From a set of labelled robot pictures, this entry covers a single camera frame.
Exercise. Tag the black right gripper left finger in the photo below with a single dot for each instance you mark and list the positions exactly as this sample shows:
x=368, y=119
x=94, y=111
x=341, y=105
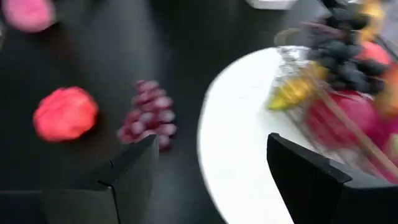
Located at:
x=130, y=186

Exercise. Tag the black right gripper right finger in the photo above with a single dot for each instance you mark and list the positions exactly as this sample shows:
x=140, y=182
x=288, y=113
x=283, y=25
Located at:
x=311, y=186

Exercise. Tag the red apple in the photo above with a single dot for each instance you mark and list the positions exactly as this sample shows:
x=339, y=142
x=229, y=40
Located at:
x=332, y=124

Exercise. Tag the purple grape bunch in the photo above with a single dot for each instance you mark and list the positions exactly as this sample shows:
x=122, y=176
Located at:
x=152, y=109

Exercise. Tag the orange red pumpkin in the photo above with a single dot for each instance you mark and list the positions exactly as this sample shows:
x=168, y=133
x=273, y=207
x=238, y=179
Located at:
x=65, y=113

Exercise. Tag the yellow orange mango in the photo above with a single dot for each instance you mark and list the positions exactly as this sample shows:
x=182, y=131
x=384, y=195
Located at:
x=390, y=96

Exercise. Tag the black grape bunch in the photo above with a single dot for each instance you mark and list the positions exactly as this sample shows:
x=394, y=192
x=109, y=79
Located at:
x=342, y=53

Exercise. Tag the pink peach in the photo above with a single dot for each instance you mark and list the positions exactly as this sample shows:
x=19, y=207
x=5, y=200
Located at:
x=28, y=14

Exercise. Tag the white round plate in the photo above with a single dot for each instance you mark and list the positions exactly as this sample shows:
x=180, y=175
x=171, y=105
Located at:
x=242, y=140

